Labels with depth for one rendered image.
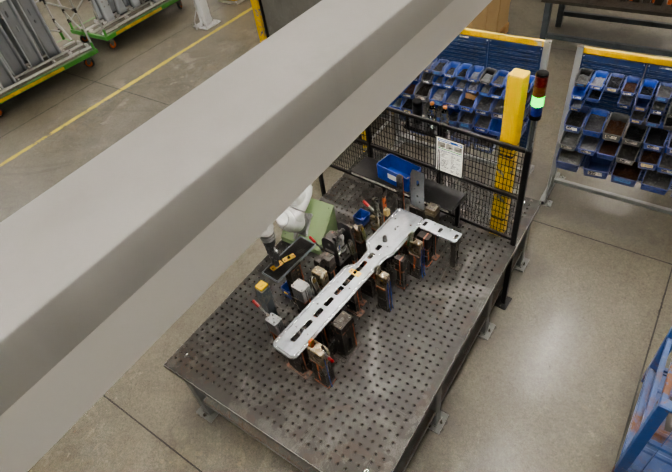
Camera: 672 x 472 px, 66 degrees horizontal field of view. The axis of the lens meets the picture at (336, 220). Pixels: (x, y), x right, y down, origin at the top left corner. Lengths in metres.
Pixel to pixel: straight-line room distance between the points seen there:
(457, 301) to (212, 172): 3.22
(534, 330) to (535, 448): 0.92
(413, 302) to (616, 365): 1.60
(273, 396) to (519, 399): 1.76
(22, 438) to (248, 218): 0.24
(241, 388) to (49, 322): 3.03
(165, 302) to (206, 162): 0.12
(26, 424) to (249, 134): 0.27
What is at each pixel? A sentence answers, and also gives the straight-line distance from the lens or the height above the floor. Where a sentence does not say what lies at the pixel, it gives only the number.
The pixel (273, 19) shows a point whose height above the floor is 1.45.
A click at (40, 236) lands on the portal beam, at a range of 0.43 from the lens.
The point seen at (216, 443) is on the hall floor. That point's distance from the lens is 4.09.
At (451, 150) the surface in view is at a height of 1.36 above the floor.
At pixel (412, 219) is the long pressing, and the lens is 3.66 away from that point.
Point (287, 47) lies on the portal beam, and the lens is 0.58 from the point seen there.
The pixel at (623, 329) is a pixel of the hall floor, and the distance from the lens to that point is 4.56.
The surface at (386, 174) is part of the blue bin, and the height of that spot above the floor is 1.10.
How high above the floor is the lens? 3.57
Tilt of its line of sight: 44 degrees down
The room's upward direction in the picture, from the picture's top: 10 degrees counter-clockwise
